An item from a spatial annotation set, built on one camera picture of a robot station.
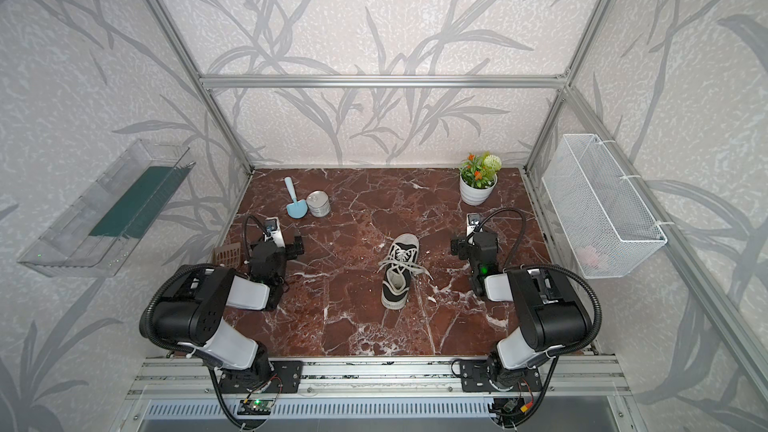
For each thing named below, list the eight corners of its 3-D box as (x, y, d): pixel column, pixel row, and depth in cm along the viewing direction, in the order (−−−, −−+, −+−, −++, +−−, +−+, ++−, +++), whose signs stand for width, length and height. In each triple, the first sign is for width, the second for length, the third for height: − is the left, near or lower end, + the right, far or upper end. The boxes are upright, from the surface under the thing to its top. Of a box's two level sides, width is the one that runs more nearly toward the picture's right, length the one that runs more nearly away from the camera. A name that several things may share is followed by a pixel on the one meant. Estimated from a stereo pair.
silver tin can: (308, 217, 108) (303, 207, 103) (312, 201, 113) (308, 190, 108) (328, 217, 108) (325, 207, 103) (332, 201, 113) (328, 190, 108)
